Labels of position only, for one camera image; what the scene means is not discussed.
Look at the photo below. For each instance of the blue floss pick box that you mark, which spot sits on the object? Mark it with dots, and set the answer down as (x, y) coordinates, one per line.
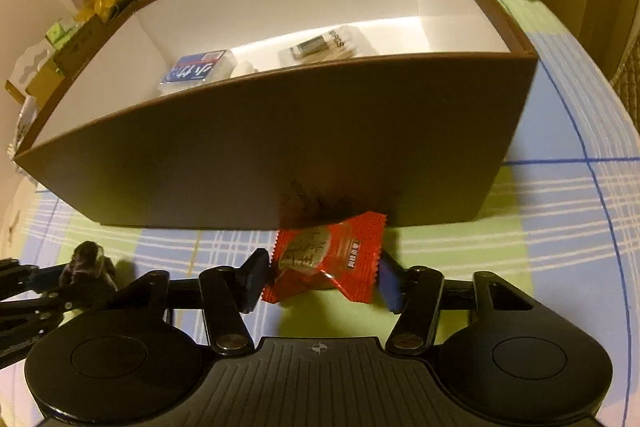
(197, 68)

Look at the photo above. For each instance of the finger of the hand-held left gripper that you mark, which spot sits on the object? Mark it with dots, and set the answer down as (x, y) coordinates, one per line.
(45, 304)
(40, 276)

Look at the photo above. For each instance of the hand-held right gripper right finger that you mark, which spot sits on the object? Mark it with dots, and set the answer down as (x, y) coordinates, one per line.
(390, 287)

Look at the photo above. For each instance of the yellow box with white edge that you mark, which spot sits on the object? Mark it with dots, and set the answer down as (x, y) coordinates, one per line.
(35, 72)

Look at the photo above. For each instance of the yellow plastic bag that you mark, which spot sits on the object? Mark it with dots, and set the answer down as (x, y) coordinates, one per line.
(102, 4)

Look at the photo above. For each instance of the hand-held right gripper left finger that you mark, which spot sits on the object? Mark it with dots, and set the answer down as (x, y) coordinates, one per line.
(252, 282)

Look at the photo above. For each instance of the quilted beige chair cover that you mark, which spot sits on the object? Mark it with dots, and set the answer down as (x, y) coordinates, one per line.
(627, 87)

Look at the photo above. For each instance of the small green tissue pack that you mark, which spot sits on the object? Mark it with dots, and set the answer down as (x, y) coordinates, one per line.
(60, 32)

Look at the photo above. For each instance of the crumpled clear plastic bag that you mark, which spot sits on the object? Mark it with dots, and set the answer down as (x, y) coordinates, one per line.
(25, 122)

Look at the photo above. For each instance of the plain cardboard carton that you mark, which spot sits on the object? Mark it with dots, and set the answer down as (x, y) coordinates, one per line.
(80, 44)

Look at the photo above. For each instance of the brown cardboard box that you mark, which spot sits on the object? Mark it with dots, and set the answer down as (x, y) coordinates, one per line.
(275, 147)

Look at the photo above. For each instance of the cotton swab pack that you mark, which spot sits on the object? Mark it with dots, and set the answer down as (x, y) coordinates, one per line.
(345, 42)

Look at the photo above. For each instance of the checked tablecloth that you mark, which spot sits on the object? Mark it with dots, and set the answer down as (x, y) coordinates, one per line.
(560, 207)

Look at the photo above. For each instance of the red snack packet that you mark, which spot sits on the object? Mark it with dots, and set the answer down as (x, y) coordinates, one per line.
(325, 257)

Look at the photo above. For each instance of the brown velvet scrunchie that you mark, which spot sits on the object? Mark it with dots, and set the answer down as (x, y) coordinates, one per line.
(87, 259)

